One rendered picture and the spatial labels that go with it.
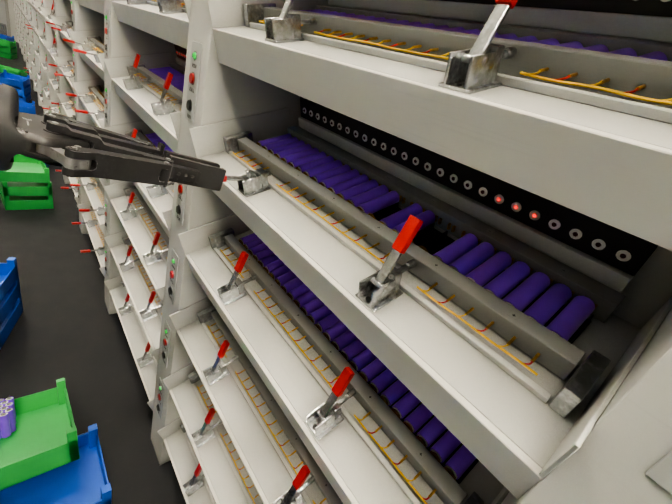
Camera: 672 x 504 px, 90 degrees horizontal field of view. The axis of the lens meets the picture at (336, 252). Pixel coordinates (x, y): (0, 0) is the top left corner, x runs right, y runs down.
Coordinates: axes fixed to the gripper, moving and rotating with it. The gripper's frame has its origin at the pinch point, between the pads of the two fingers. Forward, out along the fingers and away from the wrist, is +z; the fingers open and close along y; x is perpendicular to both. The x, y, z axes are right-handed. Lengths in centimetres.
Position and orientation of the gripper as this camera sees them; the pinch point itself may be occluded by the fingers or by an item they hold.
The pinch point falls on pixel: (193, 171)
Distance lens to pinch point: 47.4
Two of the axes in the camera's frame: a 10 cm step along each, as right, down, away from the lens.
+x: 4.0, -8.6, -3.2
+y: 6.2, 5.1, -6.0
